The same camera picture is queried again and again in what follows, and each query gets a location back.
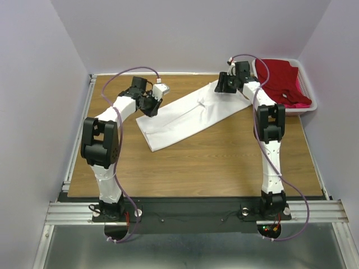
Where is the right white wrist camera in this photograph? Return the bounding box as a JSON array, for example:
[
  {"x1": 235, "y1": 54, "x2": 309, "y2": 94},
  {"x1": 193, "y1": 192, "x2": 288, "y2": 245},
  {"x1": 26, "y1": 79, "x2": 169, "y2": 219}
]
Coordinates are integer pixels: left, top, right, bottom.
[{"x1": 227, "y1": 62, "x2": 236, "y2": 76}]

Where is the aluminium front rail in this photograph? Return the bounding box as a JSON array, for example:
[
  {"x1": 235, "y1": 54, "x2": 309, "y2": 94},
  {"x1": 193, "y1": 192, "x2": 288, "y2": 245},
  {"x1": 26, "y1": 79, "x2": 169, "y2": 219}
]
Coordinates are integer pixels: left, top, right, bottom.
[{"x1": 45, "y1": 200, "x2": 348, "y2": 225}]

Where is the aluminium rail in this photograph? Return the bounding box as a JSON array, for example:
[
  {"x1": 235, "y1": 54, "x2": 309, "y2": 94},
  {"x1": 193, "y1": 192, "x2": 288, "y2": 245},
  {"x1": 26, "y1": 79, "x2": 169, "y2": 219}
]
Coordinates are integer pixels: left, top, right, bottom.
[
  {"x1": 45, "y1": 200, "x2": 348, "y2": 225},
  {"x1": 299, "y1": 116, "x2": 332, "y2": 200},
  {"x1": 61, "y1": 74, "x2": 97, "y2": 192}
]

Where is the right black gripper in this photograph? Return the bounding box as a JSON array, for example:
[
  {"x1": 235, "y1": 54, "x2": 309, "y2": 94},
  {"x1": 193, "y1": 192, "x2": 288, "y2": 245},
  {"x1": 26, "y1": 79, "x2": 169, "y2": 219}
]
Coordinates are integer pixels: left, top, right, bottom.
[{"x1": 213, "y1": 71, "x2": 238, "y2": 93}]

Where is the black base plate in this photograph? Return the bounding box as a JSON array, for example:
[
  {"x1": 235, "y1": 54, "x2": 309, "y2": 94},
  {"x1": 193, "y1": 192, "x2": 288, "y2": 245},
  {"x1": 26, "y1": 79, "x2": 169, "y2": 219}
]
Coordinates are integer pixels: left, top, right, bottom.
[{"x1": 57, "y1": 197, "x2": 292, "y2": 235}]

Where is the aluminium right rail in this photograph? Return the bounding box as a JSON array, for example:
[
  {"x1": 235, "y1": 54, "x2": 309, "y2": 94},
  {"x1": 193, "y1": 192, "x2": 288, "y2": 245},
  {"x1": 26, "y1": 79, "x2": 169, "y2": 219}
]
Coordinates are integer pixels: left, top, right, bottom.
[{"x1": 299, "y1": 116, "x2": 332, "y2": 200}]

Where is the aluminium left rail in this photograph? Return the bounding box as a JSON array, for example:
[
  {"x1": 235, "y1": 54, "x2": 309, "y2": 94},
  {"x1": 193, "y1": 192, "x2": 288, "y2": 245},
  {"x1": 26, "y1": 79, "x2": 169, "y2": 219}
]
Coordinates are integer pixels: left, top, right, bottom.
[{"x1": 61, "y1": 74, "x2": 97, "y2": 192}]

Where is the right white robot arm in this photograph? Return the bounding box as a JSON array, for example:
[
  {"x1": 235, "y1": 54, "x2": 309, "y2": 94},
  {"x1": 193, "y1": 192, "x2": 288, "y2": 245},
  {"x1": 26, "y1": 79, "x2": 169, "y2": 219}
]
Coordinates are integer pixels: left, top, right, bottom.
[{"x1": 214, "y1": 59, "x2": 286, "y2": 219}]

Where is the white plastic basket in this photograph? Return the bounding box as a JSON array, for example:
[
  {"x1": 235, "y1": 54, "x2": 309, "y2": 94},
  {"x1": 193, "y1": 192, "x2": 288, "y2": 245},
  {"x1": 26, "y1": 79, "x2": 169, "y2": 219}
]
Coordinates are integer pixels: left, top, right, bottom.
[{"x1": 252, "y1": 58, "x2": 317, "y2": 116}]

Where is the red t shirt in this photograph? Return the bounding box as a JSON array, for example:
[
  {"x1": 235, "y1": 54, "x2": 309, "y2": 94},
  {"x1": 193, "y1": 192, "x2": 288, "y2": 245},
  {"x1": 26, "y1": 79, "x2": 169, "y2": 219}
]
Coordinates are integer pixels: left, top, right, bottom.
[{"x1": 262, "y1": 59, "x2": 312, "y2": 108}]

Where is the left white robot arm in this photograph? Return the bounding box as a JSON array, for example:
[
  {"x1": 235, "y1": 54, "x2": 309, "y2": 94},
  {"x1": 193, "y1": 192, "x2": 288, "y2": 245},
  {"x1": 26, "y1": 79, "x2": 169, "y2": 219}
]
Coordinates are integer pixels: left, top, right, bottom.
[{"x1": 80, "y1": 77, "x2": 170, "y2": 221}]

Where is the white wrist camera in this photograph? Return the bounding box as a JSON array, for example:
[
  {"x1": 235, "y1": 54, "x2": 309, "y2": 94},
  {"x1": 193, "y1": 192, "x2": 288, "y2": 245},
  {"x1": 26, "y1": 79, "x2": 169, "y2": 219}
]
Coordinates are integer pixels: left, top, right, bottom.
[
  {"x1": 152, "y1": 83, "x2": 170, "y2": 101},
  {"x1": 227, "y1": 62, "x2": 236, "y2": 76}
]

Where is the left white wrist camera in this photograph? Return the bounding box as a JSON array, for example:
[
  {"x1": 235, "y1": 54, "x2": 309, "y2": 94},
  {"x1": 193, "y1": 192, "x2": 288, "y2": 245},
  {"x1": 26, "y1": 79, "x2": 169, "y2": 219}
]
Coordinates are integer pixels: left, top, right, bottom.
[{"x1": 152, "y1": 83, "x2": 170, "y2": 101}]

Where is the pink t shirt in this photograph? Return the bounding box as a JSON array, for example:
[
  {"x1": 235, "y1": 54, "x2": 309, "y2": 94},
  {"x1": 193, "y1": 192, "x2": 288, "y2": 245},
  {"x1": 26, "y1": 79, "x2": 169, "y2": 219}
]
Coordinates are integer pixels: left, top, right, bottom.
[{"x1": 291, "y1": 78, "x2": 311, "y2": 109}]

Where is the white t shirt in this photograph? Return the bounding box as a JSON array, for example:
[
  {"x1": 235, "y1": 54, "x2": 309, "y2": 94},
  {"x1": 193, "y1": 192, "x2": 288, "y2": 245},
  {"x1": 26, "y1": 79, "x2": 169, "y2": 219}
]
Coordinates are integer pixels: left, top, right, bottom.
[{"x1": 136, "y1": 81, "x2": 251, "y2": 152}]

